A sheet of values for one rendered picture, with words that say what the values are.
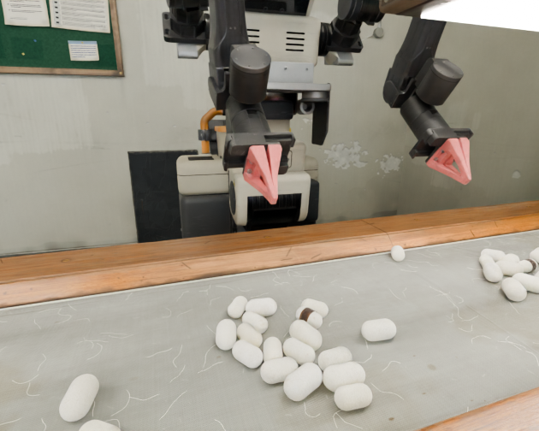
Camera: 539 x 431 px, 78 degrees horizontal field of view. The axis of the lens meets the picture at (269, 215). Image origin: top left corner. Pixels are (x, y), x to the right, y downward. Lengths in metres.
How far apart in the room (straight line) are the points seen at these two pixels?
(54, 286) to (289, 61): 0.77
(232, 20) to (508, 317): 0.54
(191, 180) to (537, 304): 1.00
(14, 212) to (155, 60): 1.29
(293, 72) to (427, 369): 0.79
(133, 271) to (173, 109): 1.91
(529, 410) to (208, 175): 1.07
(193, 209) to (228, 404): 0.98
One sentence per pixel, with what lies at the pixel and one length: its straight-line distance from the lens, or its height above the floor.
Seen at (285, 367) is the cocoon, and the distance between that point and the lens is 0.31.
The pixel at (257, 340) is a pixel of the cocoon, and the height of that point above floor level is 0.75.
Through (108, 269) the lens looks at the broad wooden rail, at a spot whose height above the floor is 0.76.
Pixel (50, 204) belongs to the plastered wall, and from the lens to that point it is 2.53.
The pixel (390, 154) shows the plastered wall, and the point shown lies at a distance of 2.88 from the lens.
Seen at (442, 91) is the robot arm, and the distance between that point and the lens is 0.71.
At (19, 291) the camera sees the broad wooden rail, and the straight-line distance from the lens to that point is 0.52.
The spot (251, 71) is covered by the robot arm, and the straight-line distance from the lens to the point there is 0.49.
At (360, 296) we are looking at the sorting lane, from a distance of 0.45.
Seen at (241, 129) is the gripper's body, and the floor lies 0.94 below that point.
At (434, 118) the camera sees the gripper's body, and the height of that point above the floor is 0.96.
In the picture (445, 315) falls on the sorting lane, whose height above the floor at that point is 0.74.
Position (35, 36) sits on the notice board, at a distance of 2.47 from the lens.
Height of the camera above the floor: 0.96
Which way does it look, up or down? 17 degrees down
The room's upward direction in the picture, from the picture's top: straight up
